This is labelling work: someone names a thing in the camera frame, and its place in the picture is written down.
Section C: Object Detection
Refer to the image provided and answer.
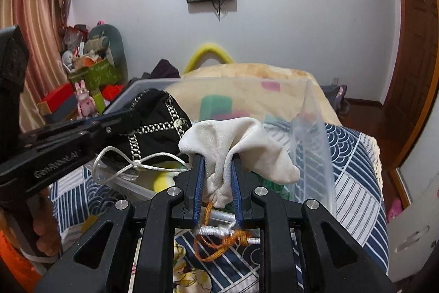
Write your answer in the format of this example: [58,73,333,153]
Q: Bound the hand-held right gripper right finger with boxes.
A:
[230,158,396,293]

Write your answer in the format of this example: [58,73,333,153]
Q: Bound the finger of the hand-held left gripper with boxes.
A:
[80,108,142,146]

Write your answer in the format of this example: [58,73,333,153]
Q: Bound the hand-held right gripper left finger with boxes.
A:
[34,154,206,293]

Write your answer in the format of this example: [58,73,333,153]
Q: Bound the black bag with chain trim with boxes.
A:
[117,89,193,164]

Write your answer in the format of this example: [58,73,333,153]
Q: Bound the cream drawstring pouch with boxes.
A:
[178,118,301,212]

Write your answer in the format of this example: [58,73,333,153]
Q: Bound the clear plastic storage box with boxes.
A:
[92,76,336,215]

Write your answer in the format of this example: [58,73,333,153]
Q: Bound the person's left forearm orange sleeve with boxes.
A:
[0,211,36,283]

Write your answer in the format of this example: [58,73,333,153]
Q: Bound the person's left hand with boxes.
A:
[32,188,64,256]

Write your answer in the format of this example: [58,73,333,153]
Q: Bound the pink rabbit toy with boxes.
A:
[75,80,98,117]

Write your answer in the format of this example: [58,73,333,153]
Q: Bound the yellow plush toy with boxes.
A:
[153,169,179,193]

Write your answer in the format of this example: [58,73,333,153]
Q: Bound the green cardboard box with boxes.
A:
[68,59,125,89]

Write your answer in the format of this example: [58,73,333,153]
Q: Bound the red box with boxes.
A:
[37,83,80,116]

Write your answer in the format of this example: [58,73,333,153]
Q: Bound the dark purple clothing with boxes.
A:
[150,58,182,79]

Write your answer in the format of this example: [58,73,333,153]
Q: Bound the grey-green plush cushion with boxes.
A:
[88,23,130,81]

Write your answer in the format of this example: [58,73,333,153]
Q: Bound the floral printed cloth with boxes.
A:
[173,241,214,293]

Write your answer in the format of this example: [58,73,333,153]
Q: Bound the blue wave-pattern bedsheet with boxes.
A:
[48,123,390,293]

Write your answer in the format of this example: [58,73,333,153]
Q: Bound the beige printed blanket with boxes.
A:
[170,63,344,129]

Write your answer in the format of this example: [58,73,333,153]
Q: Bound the pink striped curtain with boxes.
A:
[0,0,75,132]

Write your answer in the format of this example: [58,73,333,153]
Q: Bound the cream lace bed cover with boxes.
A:
[358,133,384,192]

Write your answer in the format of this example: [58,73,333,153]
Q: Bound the pink slipper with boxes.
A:
[387,196,404,222]

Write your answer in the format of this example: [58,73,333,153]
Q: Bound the white cabinet door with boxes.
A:
[385,126,439,284]

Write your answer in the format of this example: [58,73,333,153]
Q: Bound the brown wooden door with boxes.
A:
[375,0,439,178]

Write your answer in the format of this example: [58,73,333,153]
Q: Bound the white drawstring cord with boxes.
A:
[94,146,190,177]

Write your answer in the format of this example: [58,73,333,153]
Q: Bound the orange braided cord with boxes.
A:
[193,201,249,263]

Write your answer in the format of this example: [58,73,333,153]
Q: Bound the yellow foam ring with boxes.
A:
[183,43,234,74]

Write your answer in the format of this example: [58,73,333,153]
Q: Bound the black hanging cable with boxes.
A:
[212,1,227,22]

